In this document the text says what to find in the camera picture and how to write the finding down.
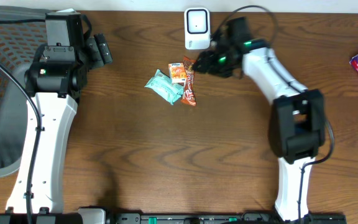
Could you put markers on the white barcode scanner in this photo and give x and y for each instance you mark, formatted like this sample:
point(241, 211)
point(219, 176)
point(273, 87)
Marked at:
point(197, 28)

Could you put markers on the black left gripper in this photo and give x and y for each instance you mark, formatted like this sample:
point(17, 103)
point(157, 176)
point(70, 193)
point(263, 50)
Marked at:
point(99, 50)

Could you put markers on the small orange tissue pack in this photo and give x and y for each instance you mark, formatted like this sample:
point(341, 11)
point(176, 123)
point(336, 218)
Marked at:
point(177, 72)

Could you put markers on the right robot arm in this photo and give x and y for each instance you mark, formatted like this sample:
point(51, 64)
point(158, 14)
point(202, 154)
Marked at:
point(296, 124)

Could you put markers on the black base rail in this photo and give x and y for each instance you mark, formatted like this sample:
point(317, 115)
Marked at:
point(249, 217)

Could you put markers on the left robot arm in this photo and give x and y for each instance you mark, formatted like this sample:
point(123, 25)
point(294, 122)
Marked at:
point(52, 87)

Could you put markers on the teal snack bar wrapper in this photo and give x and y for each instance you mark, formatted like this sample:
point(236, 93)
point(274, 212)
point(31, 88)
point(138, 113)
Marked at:
point(162, 85)

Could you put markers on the grey plastic mesh basket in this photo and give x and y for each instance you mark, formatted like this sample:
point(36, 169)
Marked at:
point(22, 31)

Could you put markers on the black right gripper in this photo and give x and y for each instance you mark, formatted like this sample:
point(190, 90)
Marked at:
point(210, 63)

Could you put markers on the orange brown snack bar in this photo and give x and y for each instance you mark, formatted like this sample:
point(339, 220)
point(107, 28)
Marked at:
point(188, 96)

